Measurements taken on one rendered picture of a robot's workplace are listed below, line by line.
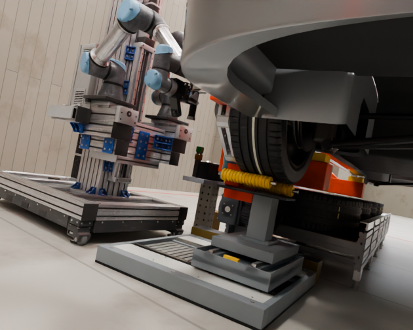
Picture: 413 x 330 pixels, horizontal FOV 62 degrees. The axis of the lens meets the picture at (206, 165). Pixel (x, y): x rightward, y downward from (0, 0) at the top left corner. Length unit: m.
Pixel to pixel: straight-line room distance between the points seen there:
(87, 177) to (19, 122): 2.54
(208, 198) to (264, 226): 0.86
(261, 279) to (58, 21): 4.41
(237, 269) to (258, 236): 0.27
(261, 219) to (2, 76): 3.80
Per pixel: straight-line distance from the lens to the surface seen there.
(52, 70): 5.05
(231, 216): 1.98
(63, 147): 5.14
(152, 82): 1.49
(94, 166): 2.38
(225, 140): 1.62
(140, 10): 1.84
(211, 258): 1.52
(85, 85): 2.57
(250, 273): 1.45
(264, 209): 1.66
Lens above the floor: 0.52
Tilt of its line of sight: 1 degrees up
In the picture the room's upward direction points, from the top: 11 degrees clockwise
